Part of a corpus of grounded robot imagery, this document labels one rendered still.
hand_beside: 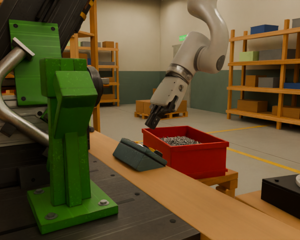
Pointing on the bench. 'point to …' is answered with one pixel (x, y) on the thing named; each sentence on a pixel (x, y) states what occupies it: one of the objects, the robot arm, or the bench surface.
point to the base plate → (129, 195)
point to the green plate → (34, 86)
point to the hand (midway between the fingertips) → (152, 121)
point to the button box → (138, 156)
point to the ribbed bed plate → (32, 113)
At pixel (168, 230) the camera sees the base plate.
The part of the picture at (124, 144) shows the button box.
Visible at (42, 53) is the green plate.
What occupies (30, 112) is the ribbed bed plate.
